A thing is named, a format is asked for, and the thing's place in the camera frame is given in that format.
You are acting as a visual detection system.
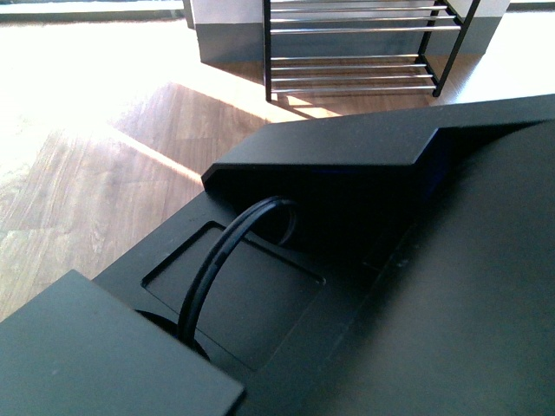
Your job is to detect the black metal shoe rack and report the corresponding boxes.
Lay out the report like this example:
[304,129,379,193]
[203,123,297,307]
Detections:
[263,1,480,101]

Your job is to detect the black cable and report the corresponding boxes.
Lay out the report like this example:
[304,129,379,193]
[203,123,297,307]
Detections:
[176,195,298,350]

